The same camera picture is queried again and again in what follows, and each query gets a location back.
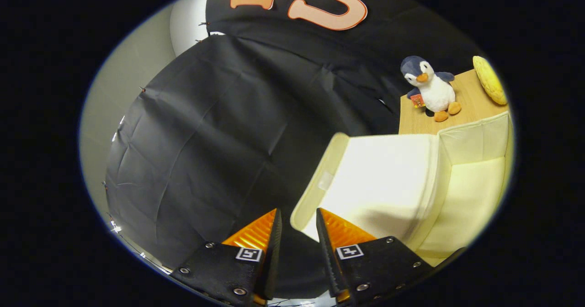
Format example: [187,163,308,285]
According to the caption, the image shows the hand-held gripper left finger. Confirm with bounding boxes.
[170,208,283,307]

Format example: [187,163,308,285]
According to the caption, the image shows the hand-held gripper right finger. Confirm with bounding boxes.
[316,208,467,305]

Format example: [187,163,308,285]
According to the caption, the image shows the cream fabric storage box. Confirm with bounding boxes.
[290,111,513,267]

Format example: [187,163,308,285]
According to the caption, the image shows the penguin plush toy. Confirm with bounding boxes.
[401,55,462,123]

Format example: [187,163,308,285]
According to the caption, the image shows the row of black clips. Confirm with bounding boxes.
[101,21,212,189]

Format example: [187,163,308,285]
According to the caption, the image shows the yellow round plush cushion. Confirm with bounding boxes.
[473,56,508,106]

